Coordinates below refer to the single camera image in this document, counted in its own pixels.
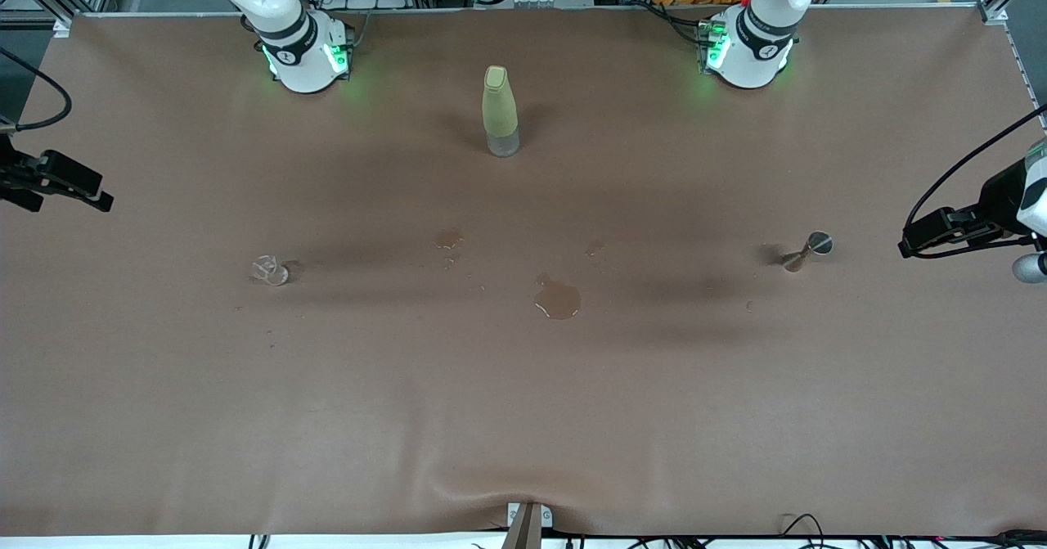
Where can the medium spilled liquid puddle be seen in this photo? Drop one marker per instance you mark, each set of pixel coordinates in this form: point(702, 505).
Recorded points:
point(447, 240)

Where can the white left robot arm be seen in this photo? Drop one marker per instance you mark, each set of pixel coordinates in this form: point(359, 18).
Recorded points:
point(748, 58)

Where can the green-sleeved glass shaker bottle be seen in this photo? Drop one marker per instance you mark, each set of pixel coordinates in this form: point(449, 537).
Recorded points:
point(499, 107)

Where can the large spilled liquid puddle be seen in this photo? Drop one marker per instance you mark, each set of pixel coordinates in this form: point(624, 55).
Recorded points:
point(558, 302)

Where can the steel double-cone jigger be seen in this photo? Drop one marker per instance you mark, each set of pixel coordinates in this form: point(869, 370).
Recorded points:
point(806, 253)

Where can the clear glass measuring beaker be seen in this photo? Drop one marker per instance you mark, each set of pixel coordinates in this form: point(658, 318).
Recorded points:
point(274, 273)

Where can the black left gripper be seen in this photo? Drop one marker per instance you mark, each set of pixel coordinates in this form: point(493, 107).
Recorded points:
point(999, 198)

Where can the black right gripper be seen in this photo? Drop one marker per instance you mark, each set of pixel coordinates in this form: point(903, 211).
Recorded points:
point(11, 174)

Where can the brown table mat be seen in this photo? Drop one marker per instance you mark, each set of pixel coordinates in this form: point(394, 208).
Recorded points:
point(523, 410)

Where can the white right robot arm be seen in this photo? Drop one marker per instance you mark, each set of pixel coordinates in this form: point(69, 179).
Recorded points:
point(303, 66)

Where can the small spilled liquid puddle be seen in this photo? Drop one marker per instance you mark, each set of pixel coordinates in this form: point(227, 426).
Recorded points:
point(595, 248)

